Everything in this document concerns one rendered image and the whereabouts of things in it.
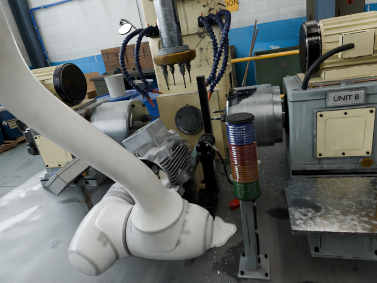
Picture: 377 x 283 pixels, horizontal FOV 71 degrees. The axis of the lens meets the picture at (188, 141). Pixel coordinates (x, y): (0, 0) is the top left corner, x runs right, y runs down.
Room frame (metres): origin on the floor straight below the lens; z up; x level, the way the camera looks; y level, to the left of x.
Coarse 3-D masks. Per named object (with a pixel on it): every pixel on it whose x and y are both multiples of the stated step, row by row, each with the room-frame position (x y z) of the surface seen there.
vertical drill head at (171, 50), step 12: (156, 0) 1.14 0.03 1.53; (168, 0) 1.13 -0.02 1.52; (156, 12) 1.15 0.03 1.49; (168, 12) 1.13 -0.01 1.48; (168, 24) 1.12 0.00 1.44; (180, 24) 1.17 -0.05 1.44; (168, 36) 1.13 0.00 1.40; (180, 36) 1.14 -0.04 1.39; (168, 48) 1.11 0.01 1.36; (180, 48) 1.11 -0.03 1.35; (156, 60) 1.12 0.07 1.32; (168, 60) 1.08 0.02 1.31; (180, 60) 1.08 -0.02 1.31
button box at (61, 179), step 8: (72, 160) 0.80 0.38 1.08; (80, 160) 0.81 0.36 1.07; (64, 168) 0.75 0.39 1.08; (72, 168) 0.77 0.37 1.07; (80, 168) 0.79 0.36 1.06; (88, 168) 0.85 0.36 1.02; (56, 176) 0.72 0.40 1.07; (64, 176) 0.73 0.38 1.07; (72, 176) 0.74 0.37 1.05; (48, 184) 0.73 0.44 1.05; (56, 184) 0.72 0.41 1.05; (64, 184) 0.71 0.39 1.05; (56, 192) 0.72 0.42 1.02
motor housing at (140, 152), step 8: (144, 144) 0.77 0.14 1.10; (168, 144) 0.78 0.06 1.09; (184, 144) 0.84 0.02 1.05; (136, 152) 0.70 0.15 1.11; (144, 152) 0.71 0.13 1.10; (176, 152) 0.75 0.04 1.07; (184, 152) 0.78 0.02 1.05; (160, 160) 0.69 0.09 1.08; (176, 160) 0.74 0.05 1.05; (184, 160) 0.76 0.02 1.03; (152, 168) 0.87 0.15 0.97; (168, 168) 0.67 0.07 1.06; (176, 168) 0.69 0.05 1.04; (184, 168) 0.74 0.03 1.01; (160, 176) 0.85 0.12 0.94; (168, 176) 0.66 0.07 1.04; (176, 176) 0.67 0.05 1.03; (168, 184) 0.79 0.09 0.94
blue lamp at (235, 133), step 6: (252, 120) 0.53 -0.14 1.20; (228, 126) 0.51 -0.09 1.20; (234, 126) 0.50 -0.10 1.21; (240, 126) 0.50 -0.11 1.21; (246, 126) 0.50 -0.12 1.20; (252, 126) 0.50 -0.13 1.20; (228, 132) 0.52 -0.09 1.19; (234, 132) 0.50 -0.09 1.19; (240, 132) 0.50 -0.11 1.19; (246, 132) 0.50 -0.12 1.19; (252, 132) 0.50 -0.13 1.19; (228, 138) 0.52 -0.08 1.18; (234, 138) 0.50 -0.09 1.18; (240, 138) 0.50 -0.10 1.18; (246, 138) 0.50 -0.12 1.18; (252, 138) 0.50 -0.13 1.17; (234, 144) 0.50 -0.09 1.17; (240, 144) 0.50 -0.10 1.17
